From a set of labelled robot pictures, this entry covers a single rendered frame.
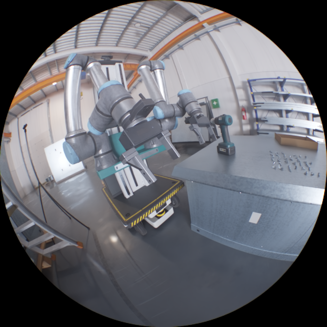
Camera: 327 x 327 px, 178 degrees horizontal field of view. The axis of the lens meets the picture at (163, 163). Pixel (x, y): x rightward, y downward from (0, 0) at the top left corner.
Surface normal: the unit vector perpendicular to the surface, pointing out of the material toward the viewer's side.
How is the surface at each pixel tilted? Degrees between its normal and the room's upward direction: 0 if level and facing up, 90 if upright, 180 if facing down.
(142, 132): 67
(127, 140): 97
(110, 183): 90
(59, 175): 90
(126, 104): 74
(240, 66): 90
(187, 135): 78
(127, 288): 0
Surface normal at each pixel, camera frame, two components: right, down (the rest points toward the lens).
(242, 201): -0.72, 0.38
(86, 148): 0.93, 0.16
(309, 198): -0.75, 0.00
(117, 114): -0.40, 0.41
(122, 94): 0.45, -0.21
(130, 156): 0.60, -0.32
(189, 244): -0.22, -0.92
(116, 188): 0.68, 0.09
